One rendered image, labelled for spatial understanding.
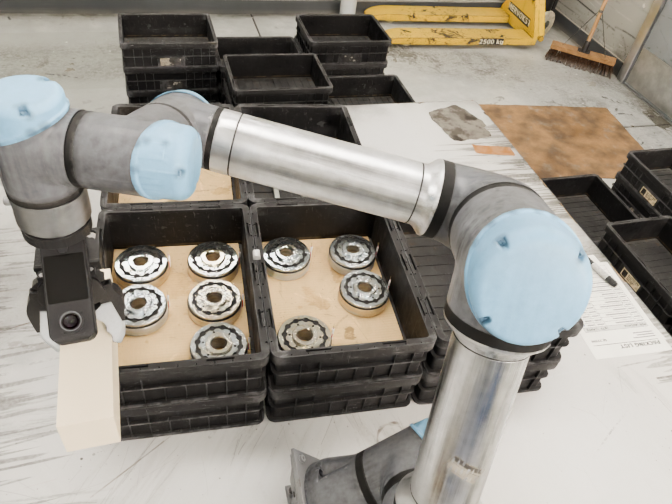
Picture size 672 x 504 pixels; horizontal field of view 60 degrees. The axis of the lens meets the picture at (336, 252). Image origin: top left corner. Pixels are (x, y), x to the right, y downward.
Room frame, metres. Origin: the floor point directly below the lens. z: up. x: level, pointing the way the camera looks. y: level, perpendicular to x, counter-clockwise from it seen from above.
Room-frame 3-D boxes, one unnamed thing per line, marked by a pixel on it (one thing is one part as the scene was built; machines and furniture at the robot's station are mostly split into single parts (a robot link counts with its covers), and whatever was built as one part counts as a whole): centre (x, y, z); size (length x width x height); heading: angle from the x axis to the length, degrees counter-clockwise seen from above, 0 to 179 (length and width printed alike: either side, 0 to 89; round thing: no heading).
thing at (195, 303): (0.72, 0.22, 0.86); 0.10 x 0.10 x 0.01
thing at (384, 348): (0.79, 0.00, 0.92); 0.40 x 0.30 x 0.02; 18
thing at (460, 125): (1.81, -0.35, 0.71); 0.22 x 0.19 x 0.01; 23
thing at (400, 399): (0.79, 0.00, 0.76); 0.40 x 0.30 x 0.12; 18
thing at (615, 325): (1.04, -0.68, 0.70); 0.33 x 0.23 x 0.01; 23
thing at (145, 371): (0.70, 0.28, 0.92); 0.40 x 0.30 x 0.02; 18
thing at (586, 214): (1.92, -0.99, 0.26); 0.40 x 0.30 x 0.23; 23
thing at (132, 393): (0.70, 0.28, 0.87); 0.40 x 0.30 x 0.11; 18
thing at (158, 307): (0.67, 0.35, 0.86); 0.10 x 0.10 x 0.01
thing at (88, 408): (0.42, 0.30, 1.07); 0.24 x 0.06 x 0.06; 23
